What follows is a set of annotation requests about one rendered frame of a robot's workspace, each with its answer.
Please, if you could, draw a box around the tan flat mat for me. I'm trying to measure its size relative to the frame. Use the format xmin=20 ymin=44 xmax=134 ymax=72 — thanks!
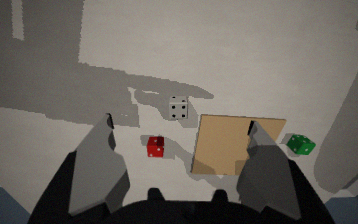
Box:
xmin=191 ymin=114 xmax=287 ymax=175

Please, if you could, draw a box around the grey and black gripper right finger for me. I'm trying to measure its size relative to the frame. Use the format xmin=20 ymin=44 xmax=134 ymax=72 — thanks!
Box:
xmin=236 ymin=120 xmax=335 ymax=224

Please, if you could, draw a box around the white die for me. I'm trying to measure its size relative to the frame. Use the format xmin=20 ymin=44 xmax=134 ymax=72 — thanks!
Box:
xmin=169 ymin=96 xmax=188 ymax=119

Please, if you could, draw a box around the green die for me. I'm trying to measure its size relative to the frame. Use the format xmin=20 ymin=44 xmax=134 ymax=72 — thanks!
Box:
xmin=286 ymin=135 xmax=316 ymax=155

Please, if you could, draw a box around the red die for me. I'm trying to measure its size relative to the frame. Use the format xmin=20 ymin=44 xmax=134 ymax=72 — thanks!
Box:
xmin=147 ymin=137 xmax=164 ymax=157

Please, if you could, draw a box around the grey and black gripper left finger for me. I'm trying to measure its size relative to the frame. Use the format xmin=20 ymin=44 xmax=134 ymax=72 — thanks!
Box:
xmin=27 ymin=113 xmax=130 ymax=224

